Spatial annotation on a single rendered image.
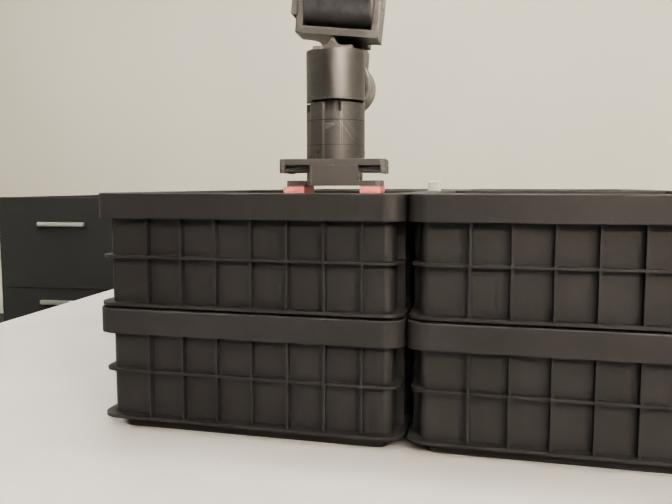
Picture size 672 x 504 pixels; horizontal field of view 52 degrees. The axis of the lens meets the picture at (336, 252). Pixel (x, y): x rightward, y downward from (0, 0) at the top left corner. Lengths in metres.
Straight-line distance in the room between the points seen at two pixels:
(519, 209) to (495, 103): 3.52
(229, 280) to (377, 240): 0.14
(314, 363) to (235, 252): 0.12
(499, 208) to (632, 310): 0.13
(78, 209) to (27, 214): 0.18
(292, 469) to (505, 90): 3.62
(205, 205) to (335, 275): 0.13
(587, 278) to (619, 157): 3.57
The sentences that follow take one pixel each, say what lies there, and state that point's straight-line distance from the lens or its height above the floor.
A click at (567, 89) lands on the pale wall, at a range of 4.14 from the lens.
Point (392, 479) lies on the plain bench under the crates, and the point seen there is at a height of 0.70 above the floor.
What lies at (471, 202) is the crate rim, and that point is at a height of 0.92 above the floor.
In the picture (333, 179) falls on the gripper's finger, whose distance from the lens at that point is 0.65.
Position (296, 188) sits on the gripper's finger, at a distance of 0.66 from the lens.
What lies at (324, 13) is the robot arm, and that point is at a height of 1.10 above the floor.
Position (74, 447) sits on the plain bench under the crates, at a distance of 0.69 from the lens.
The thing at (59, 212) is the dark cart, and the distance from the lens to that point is 2.36.
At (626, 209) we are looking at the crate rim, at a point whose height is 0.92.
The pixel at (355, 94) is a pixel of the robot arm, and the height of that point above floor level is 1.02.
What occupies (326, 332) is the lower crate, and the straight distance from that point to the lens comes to 0.62.
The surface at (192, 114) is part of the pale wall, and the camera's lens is 4.38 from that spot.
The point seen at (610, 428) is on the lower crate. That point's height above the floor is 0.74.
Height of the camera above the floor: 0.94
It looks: 5 degrees down
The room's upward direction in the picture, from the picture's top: straight up
